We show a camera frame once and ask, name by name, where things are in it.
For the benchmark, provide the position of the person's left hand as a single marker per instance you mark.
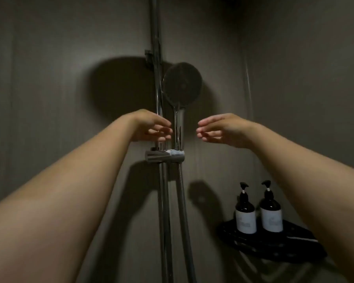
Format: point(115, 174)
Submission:
point(149, 126)

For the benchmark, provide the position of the person's right hand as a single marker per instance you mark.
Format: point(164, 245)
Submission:
point(227, 129)

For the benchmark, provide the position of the round chrome shower head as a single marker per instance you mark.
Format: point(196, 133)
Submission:
point(181, 82)

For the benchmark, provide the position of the person's left forearm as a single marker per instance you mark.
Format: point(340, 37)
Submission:
point(62, 203)

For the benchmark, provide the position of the person's right forearm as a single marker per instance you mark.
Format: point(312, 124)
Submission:
point(312, 188)

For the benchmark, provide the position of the dark pump bottle white label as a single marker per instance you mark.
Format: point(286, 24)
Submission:
point(245, 221)
point(271, 218)

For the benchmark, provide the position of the black corner shelf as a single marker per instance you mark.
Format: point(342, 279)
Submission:
point(292, 244)

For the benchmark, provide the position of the chrome shower riser rail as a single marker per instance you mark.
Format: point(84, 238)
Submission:
point(157, 85)

